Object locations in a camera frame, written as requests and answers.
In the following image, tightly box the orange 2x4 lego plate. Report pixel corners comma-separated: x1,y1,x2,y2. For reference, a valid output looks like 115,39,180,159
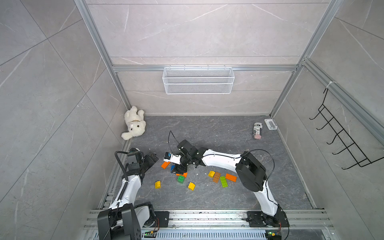
161,162,170,169

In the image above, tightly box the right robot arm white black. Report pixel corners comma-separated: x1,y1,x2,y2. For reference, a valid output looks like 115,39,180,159
164,140,290,228

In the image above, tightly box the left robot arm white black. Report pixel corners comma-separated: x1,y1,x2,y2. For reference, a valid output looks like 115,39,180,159
97,148,160,240

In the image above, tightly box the dark green lego brick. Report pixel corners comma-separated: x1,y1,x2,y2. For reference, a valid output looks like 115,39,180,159
177,176,185,184

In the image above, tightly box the yellow lego brick right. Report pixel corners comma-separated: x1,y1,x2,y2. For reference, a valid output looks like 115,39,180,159
209,171,216,178

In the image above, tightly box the yellow lego brick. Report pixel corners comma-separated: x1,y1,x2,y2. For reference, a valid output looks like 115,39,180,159
155,181,161,189
209,171,216,178
188,182,196,191

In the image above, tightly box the yellow lego brick left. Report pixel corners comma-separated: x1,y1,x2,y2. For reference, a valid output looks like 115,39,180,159
155,181,161,189

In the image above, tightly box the yellow lego brick middle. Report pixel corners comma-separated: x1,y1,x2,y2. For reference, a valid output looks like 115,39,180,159
188,182,196,191

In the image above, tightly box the brown lego plate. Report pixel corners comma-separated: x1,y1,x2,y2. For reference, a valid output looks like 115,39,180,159
213,172,221,183

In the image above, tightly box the light green lego plate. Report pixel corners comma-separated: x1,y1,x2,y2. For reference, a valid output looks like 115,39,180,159
220,176,228,188

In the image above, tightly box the white teddy bear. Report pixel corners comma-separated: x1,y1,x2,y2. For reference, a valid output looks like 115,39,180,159
121,106,147,141

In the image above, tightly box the flag pattern can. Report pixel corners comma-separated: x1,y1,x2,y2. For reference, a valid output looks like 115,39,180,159
253,123,263,140

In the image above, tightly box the small white box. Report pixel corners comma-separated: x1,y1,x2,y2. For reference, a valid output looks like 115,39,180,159
264,119,278,131

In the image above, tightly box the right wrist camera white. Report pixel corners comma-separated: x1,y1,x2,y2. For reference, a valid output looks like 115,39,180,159
164,152,182,165

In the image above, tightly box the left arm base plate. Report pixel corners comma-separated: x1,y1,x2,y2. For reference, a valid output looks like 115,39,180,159
144,211,170,228

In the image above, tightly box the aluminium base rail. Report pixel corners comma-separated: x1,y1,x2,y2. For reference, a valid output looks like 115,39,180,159
80,209,337,240

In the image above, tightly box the white wire mesh basket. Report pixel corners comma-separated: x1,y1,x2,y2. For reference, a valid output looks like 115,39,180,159
162,67,235,95

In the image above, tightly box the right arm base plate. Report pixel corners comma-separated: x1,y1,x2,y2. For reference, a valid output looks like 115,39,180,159
246,209,290,228

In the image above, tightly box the black wire hook rack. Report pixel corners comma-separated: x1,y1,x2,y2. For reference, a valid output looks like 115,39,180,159
309,88,384,171

